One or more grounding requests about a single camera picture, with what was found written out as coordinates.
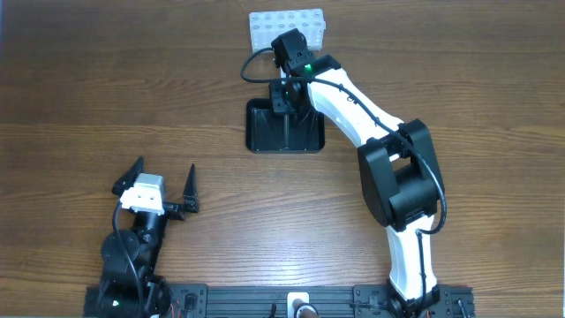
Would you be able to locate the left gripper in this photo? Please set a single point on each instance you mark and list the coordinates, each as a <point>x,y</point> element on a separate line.
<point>176,209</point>

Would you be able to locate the white test tube rack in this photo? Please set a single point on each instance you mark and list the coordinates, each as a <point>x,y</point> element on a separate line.
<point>265,26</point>

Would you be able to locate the black tray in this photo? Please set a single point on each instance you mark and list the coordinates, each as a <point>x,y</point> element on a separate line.
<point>304,137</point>

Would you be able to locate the mounting rail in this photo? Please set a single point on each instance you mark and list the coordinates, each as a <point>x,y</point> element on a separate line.
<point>247,302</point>

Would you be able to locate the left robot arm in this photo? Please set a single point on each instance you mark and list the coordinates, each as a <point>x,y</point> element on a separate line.
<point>119,252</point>

